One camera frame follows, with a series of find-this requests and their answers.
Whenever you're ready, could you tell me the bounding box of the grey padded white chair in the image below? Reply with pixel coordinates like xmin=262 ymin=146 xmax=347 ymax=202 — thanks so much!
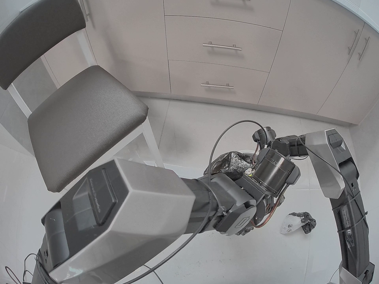
xmin=0 ymin=0 xmax=166 ymax=193

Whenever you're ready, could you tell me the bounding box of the black cable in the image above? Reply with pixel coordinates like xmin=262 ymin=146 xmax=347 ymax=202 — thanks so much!
xmin=130 ymin=121 xmax=267 ymax=284

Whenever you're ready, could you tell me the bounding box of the beige cabinet with drawers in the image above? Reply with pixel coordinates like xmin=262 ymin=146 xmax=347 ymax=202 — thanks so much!
xmin=41 ymin=0 xmax=379 ymax=126

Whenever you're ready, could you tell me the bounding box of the black plastic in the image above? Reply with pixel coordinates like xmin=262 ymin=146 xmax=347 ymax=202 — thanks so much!
xmin=289 ymin=211 xmax=317 ymax=235

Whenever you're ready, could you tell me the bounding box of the white trash bin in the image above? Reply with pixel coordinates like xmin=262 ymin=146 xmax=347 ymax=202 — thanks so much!
xmin=234 ymin=149 xmax=257 ymax=159

